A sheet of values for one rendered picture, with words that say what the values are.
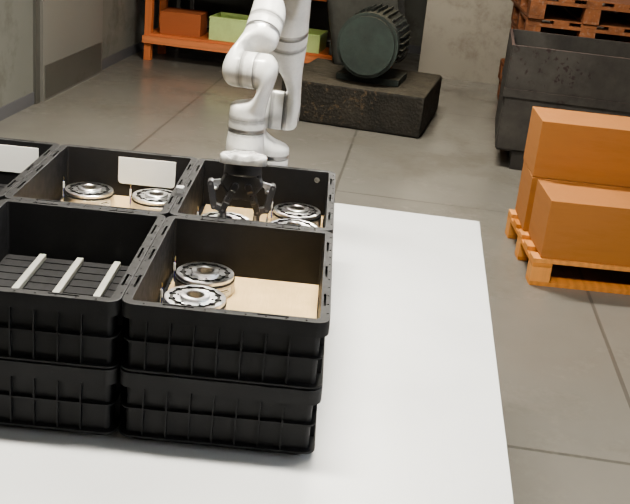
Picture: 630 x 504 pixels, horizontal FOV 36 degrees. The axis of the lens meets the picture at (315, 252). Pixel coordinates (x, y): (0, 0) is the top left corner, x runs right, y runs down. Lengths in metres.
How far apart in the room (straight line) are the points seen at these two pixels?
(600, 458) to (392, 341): 1.31
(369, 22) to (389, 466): 5.25
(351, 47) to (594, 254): 2.87
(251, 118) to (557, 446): 1.62
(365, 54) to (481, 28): 2.57
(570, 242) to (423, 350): 2.44
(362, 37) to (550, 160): 2.42
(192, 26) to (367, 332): 6.69
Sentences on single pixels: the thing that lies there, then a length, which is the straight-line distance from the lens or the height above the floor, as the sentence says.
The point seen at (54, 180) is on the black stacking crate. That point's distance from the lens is 2.11.
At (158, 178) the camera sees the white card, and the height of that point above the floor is 0.88.
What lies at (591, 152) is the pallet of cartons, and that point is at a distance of 4.53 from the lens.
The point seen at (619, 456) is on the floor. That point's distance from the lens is 3.12.
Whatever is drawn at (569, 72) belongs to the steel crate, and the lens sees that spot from 6.03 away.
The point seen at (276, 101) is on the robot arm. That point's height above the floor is 1.03.
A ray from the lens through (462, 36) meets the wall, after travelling 9.01.
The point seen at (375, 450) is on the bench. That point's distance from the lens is 1.54.
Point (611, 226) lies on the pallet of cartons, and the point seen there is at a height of 0.30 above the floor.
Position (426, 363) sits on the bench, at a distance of 1.83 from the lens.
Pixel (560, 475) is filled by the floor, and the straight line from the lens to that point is 2.95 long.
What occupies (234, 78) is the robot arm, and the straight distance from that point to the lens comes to 1.87.
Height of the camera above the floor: 1.50
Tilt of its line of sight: 20 degrees down
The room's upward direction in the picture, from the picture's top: 6 degrees clockwise
